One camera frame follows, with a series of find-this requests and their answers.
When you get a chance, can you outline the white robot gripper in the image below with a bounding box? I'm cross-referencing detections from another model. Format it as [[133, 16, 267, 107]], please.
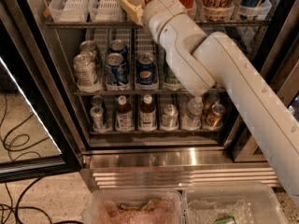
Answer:
[[119, 0, 187, 43]]

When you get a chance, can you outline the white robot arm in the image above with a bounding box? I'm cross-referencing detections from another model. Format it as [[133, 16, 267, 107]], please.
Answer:
[[119, 0, 299, 203]]

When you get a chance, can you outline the blue pepsi can back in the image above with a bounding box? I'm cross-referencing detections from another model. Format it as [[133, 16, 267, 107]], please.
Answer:
[[108, 39, 128, 59]]

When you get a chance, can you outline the blue pepsi can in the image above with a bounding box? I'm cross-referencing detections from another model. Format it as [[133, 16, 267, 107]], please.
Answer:
[[105, 53, 129, 91], [136, 52, 157, 90], [108, 39, 128, 59]]

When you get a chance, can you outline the blue pepsi can centre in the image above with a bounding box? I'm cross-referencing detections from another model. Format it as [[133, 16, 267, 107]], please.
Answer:
[[136, 52, 157, 90]]

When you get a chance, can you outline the gold can top shelf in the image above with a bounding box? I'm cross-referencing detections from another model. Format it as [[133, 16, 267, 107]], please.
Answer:
[[202, 0, 232, 21]]

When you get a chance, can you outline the blue pepsi can front left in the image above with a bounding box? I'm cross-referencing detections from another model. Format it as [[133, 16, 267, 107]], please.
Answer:
[[105, 53, 129, 91]]

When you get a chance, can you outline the green can front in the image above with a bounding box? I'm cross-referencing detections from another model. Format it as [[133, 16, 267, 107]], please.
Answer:
[[164, 63, 182, 91]]

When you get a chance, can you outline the silver can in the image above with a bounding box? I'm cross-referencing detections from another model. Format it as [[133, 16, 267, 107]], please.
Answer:
[[79, 40, 99, 63], [74, 54, 101, 92], [162, 105, 178, 131], [91, 95, 105, 107], [90, 105, 110, 133]]

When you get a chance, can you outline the gold can bottom back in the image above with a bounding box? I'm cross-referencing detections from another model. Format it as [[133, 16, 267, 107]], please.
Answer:
[[203, 91, 220, 114]]

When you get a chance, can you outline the silver can bottom back left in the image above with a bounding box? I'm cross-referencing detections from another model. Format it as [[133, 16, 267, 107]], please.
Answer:
[[91, 95, 105, 107]]

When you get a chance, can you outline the silver can bottom centre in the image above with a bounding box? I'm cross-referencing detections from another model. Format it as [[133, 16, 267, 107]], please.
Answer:
[[162, 105, 178, 131]]

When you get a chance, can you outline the silver can bottom front left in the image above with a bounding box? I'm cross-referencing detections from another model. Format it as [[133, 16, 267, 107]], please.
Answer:
[[90, 105, 110, 133]]

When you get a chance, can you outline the stainless steel fridge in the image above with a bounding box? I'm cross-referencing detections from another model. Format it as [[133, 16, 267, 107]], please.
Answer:
[[48, 0, 298, 189]]

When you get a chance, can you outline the gold can bottom front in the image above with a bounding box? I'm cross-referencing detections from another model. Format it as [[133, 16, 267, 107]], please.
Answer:
[[204, 104, 226, 130]]

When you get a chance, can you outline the open glass fridge door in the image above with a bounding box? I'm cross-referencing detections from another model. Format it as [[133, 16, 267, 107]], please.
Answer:
[[0, 0, 84, 182]]

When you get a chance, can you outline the green can in bin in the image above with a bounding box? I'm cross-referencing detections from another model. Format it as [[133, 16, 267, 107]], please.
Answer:
[[213, 216, 236, 224]]

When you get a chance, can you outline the empty white tray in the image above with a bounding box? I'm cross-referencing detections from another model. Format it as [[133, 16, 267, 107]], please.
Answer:
[[88, 0, 125, 22], [49, 0, 89, 22]]

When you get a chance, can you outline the empty white tray far left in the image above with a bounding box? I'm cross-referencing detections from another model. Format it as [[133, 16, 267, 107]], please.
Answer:
[[49, 0, 89, 22]]

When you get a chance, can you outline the brown bottle right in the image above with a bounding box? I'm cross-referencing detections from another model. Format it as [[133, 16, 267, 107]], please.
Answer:
[[139, 94, 157, 132]]

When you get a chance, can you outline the brown bottle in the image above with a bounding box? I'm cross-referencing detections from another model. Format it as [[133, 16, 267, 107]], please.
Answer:
[[139, 94, 157, 132], [116, 95, 134, 132]]

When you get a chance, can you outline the brown bottle left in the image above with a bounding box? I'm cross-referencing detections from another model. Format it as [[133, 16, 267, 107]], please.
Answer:
[[116, 95, 134, 132]]

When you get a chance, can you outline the clear water bottle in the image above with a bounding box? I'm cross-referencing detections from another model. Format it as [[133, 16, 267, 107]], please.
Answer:
[[182, 96, 203, 131]]

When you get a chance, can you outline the clear bin with brown contents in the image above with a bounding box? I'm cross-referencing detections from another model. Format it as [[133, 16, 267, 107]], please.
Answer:
[[83, 189, 185, 224]]

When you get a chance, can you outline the clear bin with ice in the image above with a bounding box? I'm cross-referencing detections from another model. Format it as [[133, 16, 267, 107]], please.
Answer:
[[183, 182, 288, 224]]

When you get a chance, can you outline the black floor cable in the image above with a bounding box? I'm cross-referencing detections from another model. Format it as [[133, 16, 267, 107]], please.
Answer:
[[0, 91, 85, 224]]

